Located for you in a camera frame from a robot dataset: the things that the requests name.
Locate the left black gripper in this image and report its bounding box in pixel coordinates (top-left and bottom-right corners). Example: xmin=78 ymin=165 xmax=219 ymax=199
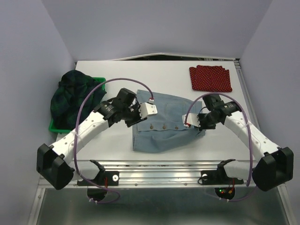
xmin=122 ymin=102 xmax=147 ymax=128

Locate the light blue denim skirt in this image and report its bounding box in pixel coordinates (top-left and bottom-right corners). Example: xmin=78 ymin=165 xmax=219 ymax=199
xmin=132 ymin=92 xmax=205 ymax=153

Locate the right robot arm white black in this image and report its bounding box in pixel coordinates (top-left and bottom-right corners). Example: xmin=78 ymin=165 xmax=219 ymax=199
xmin=197 ymin=94 xmax=294 ymax=191

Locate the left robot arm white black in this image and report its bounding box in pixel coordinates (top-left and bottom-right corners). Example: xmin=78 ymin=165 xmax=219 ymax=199
xmin=37 ymin=88 xmax=154 ymax=190

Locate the red polka dot skirt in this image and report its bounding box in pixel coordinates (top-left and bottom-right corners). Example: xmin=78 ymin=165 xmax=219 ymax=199
xmin=189 ymin=65 xmax=233 ymax=93

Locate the dark green plaid skirt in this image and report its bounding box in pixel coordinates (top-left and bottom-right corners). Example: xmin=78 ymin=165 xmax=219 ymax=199
xmin=50 ymin=69 xmax=108 ymax=131

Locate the green plastic bin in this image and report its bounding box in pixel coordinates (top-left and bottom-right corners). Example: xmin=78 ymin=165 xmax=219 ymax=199
xmin=48 ymin=77 xmax=106 ymax=134

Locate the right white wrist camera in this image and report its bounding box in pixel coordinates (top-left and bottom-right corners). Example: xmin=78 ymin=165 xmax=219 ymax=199
xmin=182 ymin=113 xmax=200 ymax=128

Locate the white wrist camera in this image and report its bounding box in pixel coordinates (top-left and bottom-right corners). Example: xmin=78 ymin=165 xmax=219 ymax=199
xmin=182 ymin=113 xmax=200 ymax=128
xmin=139 ymin=103 xmax=158 ymax=119

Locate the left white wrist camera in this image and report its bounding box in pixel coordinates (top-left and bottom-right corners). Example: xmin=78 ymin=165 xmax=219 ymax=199
xmin=139 ymin=103 xmax=158 ymax=119

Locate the aluminium extrusion frame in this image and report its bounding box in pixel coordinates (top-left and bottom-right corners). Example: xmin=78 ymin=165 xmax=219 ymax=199
xmin=29 ymin=57 xmax=297 ymax=225

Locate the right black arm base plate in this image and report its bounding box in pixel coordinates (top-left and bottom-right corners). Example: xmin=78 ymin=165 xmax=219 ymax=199
xmin=198 ymin=170 xmax=244 ymax=185

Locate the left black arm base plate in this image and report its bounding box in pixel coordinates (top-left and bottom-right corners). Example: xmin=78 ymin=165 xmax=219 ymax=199
xmin=90 ymin=171 xmax=120 ymax=187

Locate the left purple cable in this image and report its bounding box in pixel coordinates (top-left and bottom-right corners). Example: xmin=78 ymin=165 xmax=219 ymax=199
xmin=74 ymin=78 xmax=154 ymax=204

